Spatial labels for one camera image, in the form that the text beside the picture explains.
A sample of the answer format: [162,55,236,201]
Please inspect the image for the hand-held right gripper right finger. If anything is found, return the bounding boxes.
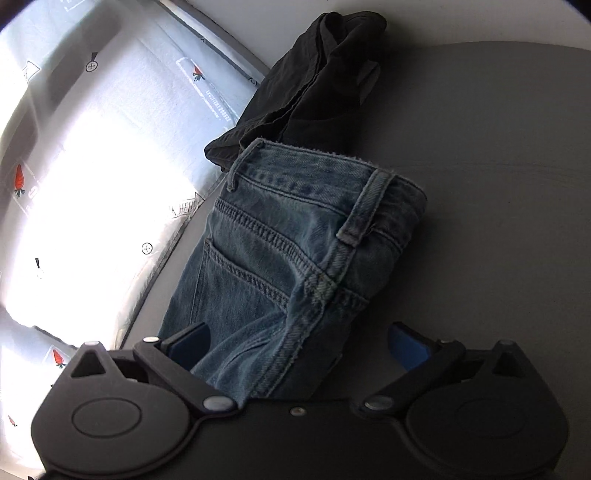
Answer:
[358,322,528,416]

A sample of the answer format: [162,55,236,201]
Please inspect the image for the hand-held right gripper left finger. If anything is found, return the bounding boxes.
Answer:
[69,322,240,416]

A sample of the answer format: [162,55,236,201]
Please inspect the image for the black folded garment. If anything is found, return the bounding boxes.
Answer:
[204,11,387,175]

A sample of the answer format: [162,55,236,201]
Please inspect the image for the white printed backdrop cloth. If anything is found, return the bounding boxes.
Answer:
[0,0,274,480]

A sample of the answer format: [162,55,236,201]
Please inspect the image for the blue denim jeans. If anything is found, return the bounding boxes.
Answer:
[157,138,428,402]

